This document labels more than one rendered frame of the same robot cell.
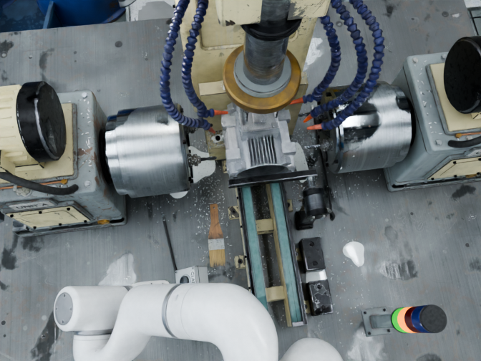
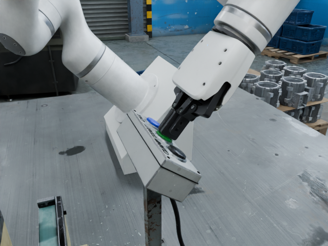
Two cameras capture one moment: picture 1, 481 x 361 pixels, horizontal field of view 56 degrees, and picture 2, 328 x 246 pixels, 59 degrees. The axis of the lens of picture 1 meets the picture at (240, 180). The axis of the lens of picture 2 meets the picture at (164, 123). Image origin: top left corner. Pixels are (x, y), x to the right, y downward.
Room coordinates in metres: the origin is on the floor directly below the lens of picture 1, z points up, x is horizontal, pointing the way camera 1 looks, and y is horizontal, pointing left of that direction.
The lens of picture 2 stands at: (0.45, 0.04, 1.29)
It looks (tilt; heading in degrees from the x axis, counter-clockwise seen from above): 27 degrees down; 170
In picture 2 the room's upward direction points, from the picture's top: straight up
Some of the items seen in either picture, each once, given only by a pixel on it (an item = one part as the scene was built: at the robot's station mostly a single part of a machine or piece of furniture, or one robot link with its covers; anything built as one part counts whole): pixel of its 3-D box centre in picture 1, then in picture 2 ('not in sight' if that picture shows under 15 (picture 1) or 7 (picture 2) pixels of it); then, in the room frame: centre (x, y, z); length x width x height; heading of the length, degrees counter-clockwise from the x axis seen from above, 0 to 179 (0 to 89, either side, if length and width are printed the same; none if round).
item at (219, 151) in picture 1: (218, 145); not in sight; (0.57, 0.08, 0.86); 0.07 x 0.06 x 0.12; 101
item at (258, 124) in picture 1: (257, 115); not in sight; (0.56, -0.03, 1.11); 0.12 x 0.11 x 0.07; 11
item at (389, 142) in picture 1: (368, 126); not in sight; (0.58, -0.36, 1.04); 0.41 x 0.25 x 0.25; 101
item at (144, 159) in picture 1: (134, 152); not in sight; (0.45, 0.30, 1.04); 0.37 x 0.25 x 0.25; 101
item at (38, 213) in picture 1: (54, 169); not in sight; (0.41, 0.54, 0.99); 0.35 x 0.31 x 0.37; 101
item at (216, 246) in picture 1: (215, 235); not in sight; (0.28, 0.07, 0.80); 0.21 x 0.05 x 0.01; 8
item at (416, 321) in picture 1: (428, 319); not in sight; (0.05, -0.44, 1.19); 0.06 x 0.06 x 0.04
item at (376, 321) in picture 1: (400, 320); not in sight; (0.05, -0.44, 1.01); 0.08 x 0.08 x 0.42; 11
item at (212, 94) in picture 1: (249, 102); not in sight; (0.67, -0.01, 0.97); 0.30 x 0.11 x 0.34; 101
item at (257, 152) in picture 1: (257, 142); not in sight; (0.52, -0.04, 1.02); 0.20 x 0.19 x 0.19; 11
